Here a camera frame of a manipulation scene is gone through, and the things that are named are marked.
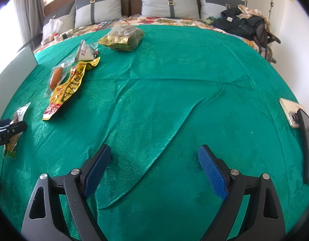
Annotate sausage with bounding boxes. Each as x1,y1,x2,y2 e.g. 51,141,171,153
44,63,72,97

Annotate beige patterned cloth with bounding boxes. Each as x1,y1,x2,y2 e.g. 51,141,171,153
237,4,271,33

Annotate white board panel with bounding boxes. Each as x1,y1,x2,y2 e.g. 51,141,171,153
0,45,37,119

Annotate black smartphone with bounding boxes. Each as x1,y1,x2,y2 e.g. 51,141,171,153
297,108,309,184

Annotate floral bed sheet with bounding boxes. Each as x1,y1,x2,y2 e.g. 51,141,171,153
32,14,266,58

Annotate small brown snack packet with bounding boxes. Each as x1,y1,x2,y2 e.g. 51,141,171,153
3,102,31,157

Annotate green satin bedspread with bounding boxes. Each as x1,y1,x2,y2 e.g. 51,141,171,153
0,26,309,240

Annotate grey pillow centre right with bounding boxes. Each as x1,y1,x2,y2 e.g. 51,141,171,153
141,0,200,20

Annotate white red triangular snack bag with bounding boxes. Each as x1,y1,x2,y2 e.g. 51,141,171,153
74,40,98,63

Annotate dark chair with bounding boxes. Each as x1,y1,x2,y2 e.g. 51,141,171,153
252,24,281,64

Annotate grey curtain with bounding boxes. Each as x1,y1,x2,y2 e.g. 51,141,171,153
14,0,44,44

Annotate grey pillow far right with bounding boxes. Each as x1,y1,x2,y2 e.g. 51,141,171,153
200,0,245,21

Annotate gold smartphone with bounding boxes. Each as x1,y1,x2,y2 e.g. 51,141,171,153
279,98,305,128

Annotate grey pillow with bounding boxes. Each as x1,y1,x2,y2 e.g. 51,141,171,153
74,0,122,29
44,1,76,33
141,0,200,20
200,0,245,21

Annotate yellow red snack bag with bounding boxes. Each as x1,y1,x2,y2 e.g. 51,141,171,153
42,57,101,121

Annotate grey pillow far left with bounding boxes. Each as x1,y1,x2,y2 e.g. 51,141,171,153
44,1,76,33

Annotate black jacket pile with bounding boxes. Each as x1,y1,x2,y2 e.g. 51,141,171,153
212,8,266,40

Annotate gold green snack bag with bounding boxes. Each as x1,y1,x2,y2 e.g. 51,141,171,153
98,23,145,52

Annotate small bottles on bed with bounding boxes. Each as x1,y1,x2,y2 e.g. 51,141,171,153
53,29,74,42

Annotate white plastic bag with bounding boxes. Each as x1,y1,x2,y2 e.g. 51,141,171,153
41,18,63,46

